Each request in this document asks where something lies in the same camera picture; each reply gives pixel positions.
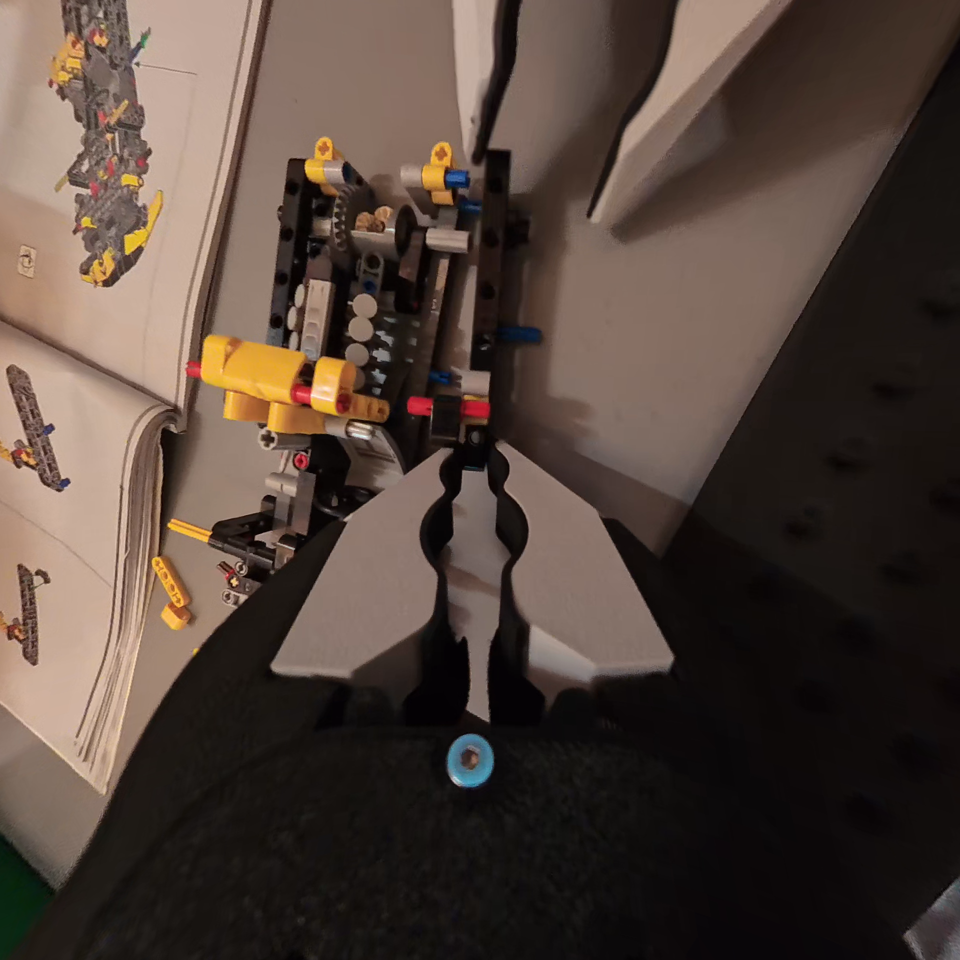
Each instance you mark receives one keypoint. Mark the open lego instruction booklet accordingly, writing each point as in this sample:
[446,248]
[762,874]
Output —
[75,300]

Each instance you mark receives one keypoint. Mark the small yellow grey lego connector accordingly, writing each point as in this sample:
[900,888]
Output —
[439,180]

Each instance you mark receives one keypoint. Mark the yellow thick lego beam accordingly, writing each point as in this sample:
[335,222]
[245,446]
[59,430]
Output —
[172,577]

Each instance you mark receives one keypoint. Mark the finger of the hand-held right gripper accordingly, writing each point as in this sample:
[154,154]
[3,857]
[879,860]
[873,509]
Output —
[476,60]
[690,75]

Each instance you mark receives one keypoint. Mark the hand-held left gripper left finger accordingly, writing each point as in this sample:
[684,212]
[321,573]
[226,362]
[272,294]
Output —
[360,592]

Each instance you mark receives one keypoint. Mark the black lego beam blue pins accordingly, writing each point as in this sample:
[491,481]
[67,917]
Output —
[495,262]

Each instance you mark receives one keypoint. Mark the yellow curved lego piece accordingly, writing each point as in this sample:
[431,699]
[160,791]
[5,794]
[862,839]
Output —
[177,616]

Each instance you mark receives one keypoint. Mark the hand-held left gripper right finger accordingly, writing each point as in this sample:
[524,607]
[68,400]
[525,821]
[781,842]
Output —
[585,592]

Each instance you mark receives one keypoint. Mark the green plastic bin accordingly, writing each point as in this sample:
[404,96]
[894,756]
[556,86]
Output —
[22,900]

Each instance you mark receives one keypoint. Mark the black yellow lego car chassis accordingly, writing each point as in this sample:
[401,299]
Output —
[315,315]

